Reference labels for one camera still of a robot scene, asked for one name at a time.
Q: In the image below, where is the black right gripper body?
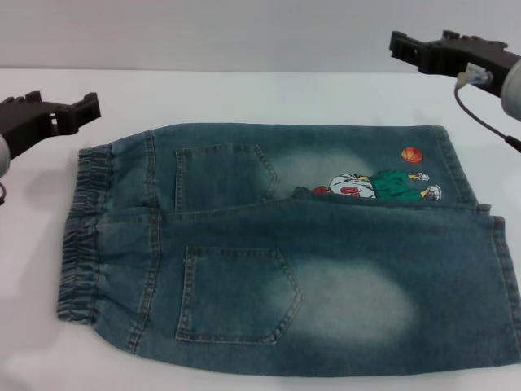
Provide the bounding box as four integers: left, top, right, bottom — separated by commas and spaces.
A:
425, 30, 521, 99

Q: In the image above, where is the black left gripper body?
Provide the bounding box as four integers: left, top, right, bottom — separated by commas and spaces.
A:
0, 90, 56, 160

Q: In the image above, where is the blue denim shorts cartoon print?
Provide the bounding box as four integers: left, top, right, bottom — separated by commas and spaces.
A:
55, 121, 521, 367

